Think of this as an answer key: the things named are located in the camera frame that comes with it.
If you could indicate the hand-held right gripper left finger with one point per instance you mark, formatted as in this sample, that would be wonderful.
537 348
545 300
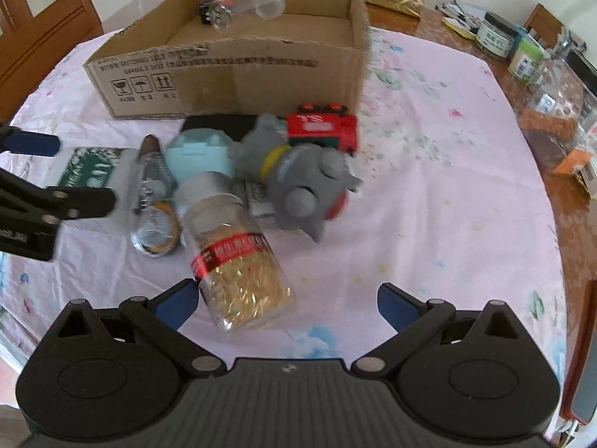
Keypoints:
179 307

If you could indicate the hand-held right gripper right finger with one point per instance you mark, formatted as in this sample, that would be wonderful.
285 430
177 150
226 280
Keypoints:
396 309

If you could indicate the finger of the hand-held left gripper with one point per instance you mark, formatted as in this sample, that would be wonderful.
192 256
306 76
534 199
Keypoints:
35 144
84 203

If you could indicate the green and white box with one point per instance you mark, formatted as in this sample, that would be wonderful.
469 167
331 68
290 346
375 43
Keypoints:
93 168

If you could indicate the silver foil pouch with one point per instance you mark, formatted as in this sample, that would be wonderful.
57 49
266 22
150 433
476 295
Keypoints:
154 182

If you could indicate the red label bottle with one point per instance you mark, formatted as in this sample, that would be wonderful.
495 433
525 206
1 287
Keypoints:
238 261

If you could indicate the light blue round toy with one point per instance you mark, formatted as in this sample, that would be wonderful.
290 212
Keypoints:
196 155

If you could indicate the grey labelled box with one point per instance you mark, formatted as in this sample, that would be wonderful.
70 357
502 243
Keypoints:
257 198

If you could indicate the grey cat toy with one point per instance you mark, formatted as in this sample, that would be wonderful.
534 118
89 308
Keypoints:
298 172

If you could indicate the brown cardboard box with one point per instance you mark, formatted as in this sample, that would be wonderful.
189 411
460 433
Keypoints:
233 72

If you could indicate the pink floral tablecloth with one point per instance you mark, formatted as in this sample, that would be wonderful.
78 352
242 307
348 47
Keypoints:
419 196

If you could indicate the orange packet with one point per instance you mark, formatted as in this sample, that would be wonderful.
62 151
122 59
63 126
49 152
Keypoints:
576 165

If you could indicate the clear jar with brown contents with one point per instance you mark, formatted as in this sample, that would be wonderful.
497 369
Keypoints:
555 116

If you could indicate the clear plastic jar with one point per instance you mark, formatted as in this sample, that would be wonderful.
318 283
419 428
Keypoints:
256 3

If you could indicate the green lid jar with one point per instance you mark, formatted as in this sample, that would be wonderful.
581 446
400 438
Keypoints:
527 58

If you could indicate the dark lid glass jar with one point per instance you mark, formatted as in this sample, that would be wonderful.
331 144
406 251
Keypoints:
496 37

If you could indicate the stack of papers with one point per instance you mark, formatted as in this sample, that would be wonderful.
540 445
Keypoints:
459 21

